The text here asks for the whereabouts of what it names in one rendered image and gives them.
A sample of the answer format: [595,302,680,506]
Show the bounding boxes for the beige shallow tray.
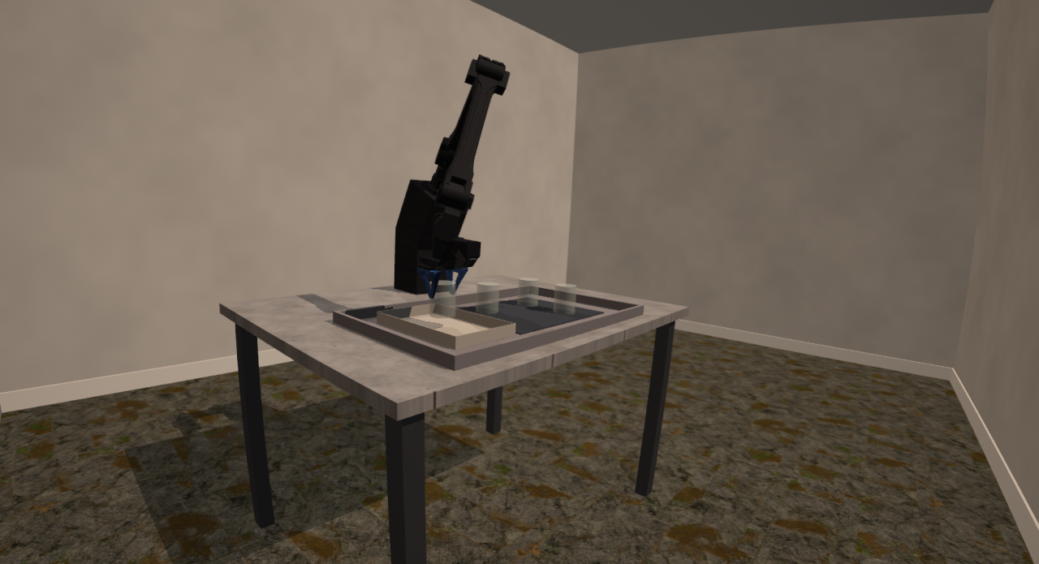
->
[377,304,516,350]

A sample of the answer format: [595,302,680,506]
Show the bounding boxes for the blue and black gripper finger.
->
[446,268,468,290]
[417,268,441,299]

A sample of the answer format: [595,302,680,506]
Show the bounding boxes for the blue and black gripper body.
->
[417,235,467,270]

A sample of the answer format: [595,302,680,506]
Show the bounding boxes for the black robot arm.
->
[421,54,510,267]

